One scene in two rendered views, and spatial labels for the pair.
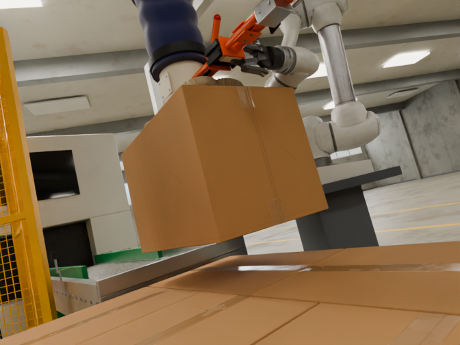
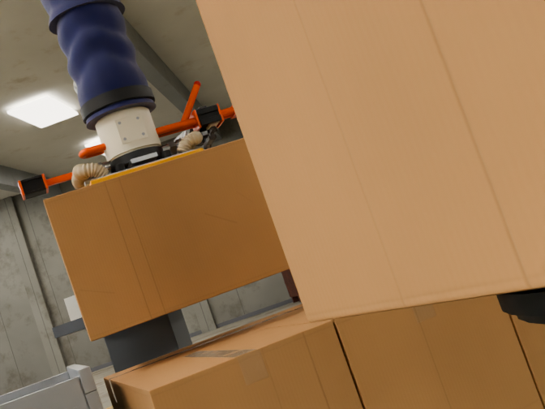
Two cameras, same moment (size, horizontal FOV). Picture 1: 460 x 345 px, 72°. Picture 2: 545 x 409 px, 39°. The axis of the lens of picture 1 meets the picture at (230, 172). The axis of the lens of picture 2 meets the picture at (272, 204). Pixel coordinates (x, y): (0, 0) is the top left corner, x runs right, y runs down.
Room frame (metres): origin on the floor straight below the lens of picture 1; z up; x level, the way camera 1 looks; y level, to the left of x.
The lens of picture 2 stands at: (0.05, 2.12, 0.67)
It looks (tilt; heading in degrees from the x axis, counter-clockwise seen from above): 5 degrees up; 289
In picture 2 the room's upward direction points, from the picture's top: 19 degrees counter-clockwise
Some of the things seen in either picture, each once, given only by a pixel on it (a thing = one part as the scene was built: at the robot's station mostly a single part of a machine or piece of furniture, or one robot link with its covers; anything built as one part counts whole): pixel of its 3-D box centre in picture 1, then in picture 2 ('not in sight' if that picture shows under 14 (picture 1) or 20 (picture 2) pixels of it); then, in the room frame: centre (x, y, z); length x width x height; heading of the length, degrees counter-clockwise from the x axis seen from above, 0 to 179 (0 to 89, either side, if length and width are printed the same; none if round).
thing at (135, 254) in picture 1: (124, 254); not in sight; (2.75, 1.04, 0.60); 1.60 x 0.11 x 0.09; 39
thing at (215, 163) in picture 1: (210, 177); (166, 243); (1.11, 0.07, 0.87); 0.60 x 0.40 x 0.40; 35
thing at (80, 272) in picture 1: (55, 274); not in sight; (2.41, 1.46, 0.60); 1.60 x 0.11 x 0.09; 39
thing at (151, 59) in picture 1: (180, 63); (118, 105); (1.11, 0.08, 1.31); 0.23 x 0.23 x 0.04
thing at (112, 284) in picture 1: (181, 261); (79, 376); (1.39, 0.29, 0.58); 0.70 x 0.03 x 0.06; 129
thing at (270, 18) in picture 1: (272, 9); not in sight; (0.74, -0.20, 1.19); 0.07 x 0.07 x 0.04; 38
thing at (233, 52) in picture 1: (224, 54); (206, 118); (0.91, -0.07, 1.20); 0.10 x 0.08 x 0.06; 128
